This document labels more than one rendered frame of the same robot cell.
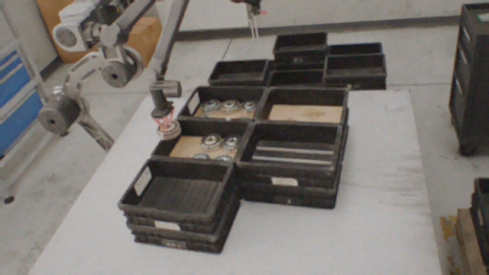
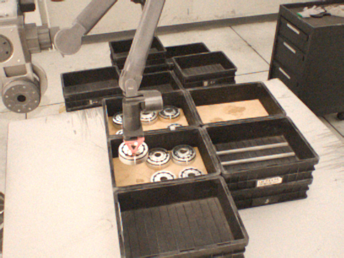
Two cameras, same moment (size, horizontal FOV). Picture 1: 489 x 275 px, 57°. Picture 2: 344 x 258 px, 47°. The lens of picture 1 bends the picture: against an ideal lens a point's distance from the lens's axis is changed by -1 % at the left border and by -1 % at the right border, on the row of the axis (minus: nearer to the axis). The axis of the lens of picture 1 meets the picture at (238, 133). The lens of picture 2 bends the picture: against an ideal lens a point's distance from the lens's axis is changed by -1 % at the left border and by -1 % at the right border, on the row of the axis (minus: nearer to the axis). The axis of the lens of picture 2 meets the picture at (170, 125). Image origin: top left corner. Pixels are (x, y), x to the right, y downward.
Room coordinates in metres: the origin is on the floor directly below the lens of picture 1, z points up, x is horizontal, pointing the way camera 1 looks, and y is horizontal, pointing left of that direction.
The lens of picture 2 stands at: (0.68, 0.79, 1.95)
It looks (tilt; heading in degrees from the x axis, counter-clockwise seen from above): 37 degrees down; 325
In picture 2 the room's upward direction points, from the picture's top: straight up
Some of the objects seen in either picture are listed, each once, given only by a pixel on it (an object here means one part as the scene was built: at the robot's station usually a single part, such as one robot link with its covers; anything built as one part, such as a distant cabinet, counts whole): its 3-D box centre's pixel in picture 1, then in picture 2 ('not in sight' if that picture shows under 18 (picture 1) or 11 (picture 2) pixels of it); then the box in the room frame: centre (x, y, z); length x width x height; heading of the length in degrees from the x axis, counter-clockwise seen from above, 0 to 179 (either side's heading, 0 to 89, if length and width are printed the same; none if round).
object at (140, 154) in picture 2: (167, 127); (133, 149); (1.62, 0.29, 1.04); 0.10 x 0.10 x 0.01
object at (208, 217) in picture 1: (176, 186); (177, 217); (1.37, 0.28, 0.92); 0.40 x 0.30 x 0.02; 67
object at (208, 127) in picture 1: (205, 149); (161, 166); (1.65, 0.16, 0.87); 0.40 x 0.30 x 0.11; 67
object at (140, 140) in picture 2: (163, 119); (132, 139); (1.61, 0.30, 1.09); 0.07 x 0.07 x 0.09; 66
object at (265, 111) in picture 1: (303, 114); (233, 112); (1.76, -0.32, 0.87); 0.40 x 0.30 x 0.11; 67
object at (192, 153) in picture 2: (232, 141); (183, 152); (1.67, 0.03, 0.86); 0.10 x 0.10 x 0.01
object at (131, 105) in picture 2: (158, 91); (133, 105); (1.62, 0.29, 1.22); 0.07 x 0.06 x 0.07; 71
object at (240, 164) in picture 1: (289, 145); (258, 144); (1.49, -0.20, 0.92); 0.40 x 0.30 x 0.02; 67
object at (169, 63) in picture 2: (354, 72); (185, 70); (2.99, -0.98, 0.31); 0.40 x 0.30 x 0.34; 72
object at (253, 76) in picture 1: (243, 96); (95, 107); (2.86, -0.09, 0.37); 0.40 x 0.30 x 0.45; 72
